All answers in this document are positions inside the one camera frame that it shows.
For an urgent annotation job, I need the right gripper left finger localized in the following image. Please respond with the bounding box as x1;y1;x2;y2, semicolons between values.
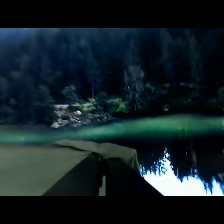
42;153;104;197

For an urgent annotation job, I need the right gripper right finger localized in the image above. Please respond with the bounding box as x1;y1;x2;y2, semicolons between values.
105;158;164;197

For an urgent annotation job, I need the olive green garment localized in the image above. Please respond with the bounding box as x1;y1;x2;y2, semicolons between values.
0;139;142;197

